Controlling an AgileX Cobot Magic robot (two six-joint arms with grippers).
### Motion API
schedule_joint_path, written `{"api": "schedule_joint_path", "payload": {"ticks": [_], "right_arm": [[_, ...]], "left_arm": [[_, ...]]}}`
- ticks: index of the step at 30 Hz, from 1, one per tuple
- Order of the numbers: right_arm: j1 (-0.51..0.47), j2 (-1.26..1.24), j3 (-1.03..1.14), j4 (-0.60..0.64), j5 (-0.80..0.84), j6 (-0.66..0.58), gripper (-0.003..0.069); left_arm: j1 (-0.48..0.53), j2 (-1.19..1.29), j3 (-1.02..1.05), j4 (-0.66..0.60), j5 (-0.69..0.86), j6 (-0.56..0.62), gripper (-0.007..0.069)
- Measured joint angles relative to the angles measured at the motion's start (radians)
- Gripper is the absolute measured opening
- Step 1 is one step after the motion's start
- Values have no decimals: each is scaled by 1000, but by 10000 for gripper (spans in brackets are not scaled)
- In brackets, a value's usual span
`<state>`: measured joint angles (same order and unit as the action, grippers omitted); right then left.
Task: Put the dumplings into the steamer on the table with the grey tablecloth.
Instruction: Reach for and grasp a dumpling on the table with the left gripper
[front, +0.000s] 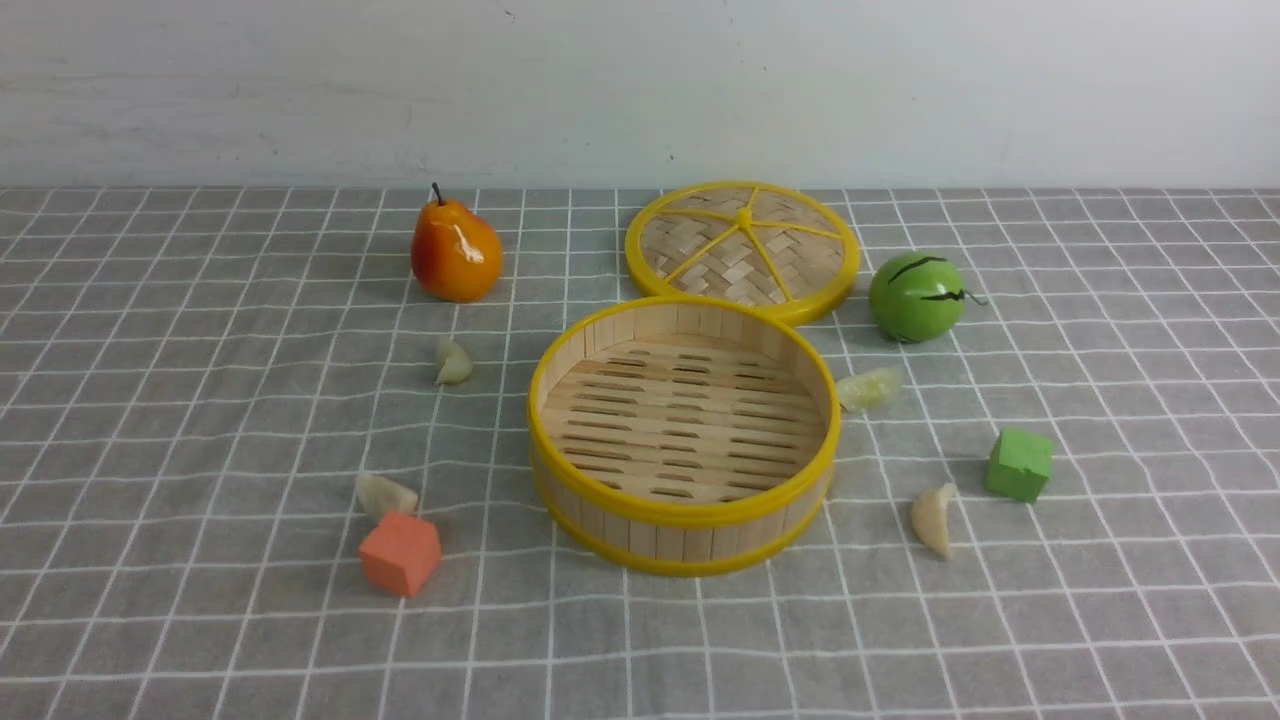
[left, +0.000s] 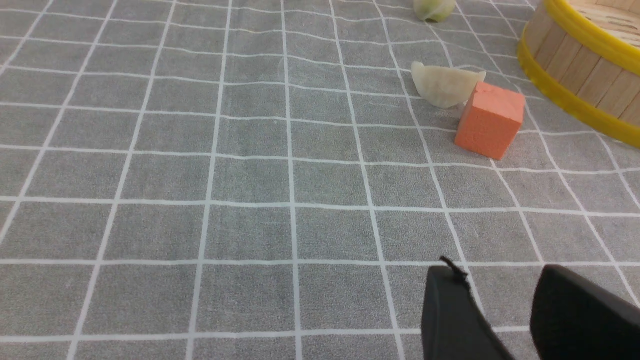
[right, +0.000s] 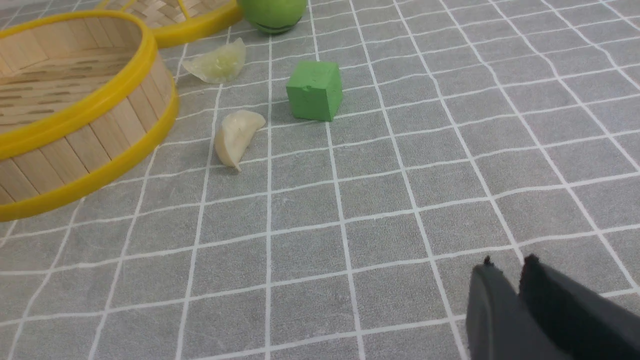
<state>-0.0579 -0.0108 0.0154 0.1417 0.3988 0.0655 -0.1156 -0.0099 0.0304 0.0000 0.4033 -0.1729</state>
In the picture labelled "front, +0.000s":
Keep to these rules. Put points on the pale green dumpling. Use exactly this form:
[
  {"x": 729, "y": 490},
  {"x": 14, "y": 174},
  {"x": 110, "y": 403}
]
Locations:
[
  {"x": 453, "y": 363},
  {"x": 862, "y": 392}
]

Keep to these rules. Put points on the white dumpling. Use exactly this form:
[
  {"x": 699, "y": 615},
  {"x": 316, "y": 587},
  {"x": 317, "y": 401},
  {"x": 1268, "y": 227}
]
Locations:
[
  {"x": 380, "y": 495},
  {"x": 929, "y": 519}
]

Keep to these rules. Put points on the yellow bamboo steamer tray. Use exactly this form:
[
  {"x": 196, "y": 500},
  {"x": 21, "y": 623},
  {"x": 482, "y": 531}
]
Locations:
[{"x": 683, "y": 437}]

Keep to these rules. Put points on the yellow bamboo steamer lid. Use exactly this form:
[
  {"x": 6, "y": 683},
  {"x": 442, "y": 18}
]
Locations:
[{"x": 777, "y": 251}]

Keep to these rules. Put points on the orange toy pear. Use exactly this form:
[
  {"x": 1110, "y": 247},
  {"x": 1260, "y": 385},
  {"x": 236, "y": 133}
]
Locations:
[{"x": 455, "y": 255}]

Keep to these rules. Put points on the green toy watermelon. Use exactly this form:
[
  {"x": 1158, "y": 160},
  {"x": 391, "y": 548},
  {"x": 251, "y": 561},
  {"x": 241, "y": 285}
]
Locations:
[{"x": 916, "y": 297}]

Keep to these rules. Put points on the orange foam cube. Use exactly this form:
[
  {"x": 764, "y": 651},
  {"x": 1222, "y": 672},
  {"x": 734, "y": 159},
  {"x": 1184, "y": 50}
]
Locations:
[{"x": 401, "y": 553}]

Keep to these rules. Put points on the green foam cube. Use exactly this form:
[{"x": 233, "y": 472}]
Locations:
[{"x": 1020, "y": 465}]

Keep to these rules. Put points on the grey checkered tablecloth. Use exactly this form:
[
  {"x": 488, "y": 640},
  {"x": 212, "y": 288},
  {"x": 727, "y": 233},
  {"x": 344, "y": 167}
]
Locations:
[{"x": 193, "y": 378}]

